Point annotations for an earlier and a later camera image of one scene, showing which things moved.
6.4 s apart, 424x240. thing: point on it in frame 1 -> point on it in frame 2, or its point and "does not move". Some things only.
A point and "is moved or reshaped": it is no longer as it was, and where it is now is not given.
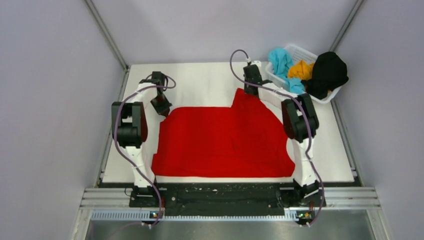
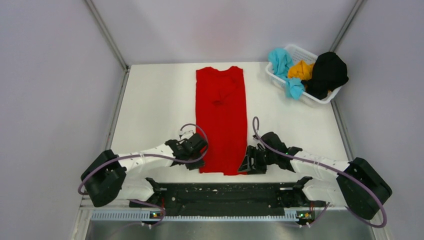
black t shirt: x=329 y=72 does not move
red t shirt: x=247 y=137 is moved or reshaped
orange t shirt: x=301 y=70 does not move
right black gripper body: x=246 y=88 -> x=262 y=158
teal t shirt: x=281 y=60 does not move
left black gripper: x=164 y=110 -> x=198 y=164
